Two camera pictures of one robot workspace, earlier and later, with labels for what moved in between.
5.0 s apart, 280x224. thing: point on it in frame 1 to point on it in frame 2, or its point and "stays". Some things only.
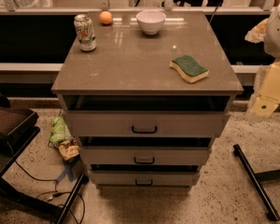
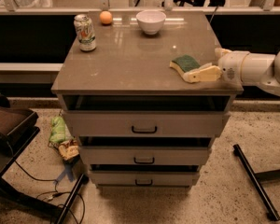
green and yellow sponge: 190,68 stays
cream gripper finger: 264,105 to 205,72
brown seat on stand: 11,127 stays
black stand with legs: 5,149 stays
